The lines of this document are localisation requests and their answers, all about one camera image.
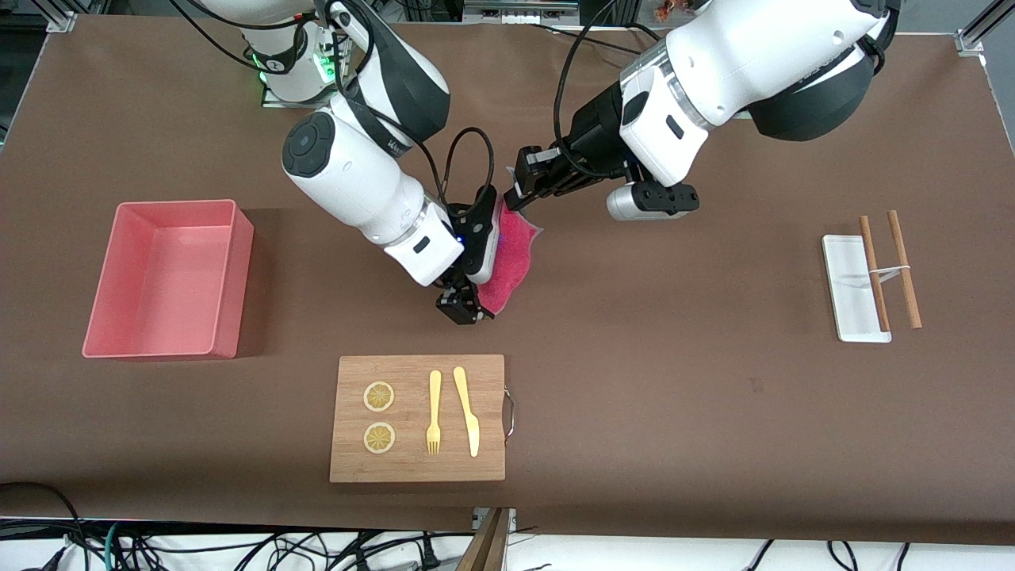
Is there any pink cloth with grey edge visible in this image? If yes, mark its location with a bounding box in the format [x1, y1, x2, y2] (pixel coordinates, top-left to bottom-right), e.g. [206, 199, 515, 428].
[476, 208, 545, 316]

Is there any yellow fork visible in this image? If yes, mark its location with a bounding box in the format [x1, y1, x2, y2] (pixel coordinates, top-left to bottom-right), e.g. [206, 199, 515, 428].
[426, 370, 442, 455]

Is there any yellow knife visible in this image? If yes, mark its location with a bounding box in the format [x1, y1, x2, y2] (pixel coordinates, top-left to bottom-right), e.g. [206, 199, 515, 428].
[453, 366, 481, 458]

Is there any wooden cutting board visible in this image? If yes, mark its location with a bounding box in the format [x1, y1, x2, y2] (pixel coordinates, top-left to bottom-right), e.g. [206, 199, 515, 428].
[329, 354, 506, 483]

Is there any wooden plank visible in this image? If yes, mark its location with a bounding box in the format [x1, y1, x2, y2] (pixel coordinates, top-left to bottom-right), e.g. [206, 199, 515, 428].
[456, 508, 511, 571]

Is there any white rack tray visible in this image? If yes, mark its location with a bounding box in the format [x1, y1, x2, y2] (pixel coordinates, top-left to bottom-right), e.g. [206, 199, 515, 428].
[822, 235, 892, 343]

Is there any pink plastic bin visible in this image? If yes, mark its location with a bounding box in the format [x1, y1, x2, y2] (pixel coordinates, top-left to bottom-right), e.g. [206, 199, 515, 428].
[82, 199, 255, 360]

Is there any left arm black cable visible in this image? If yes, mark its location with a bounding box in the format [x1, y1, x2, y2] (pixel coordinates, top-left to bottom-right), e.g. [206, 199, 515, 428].
[553, 0, 635, 179]

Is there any black cable across table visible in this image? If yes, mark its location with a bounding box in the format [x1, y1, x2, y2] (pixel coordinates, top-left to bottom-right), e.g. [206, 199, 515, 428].
[531, 22, 627, 50]

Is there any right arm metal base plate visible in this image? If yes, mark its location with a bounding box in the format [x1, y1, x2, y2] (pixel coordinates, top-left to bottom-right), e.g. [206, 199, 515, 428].
[262, 32, 347, 109]

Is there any black cable loop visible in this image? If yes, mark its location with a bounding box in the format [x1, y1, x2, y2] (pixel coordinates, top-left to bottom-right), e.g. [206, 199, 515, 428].
[0, 481, 84, 571]

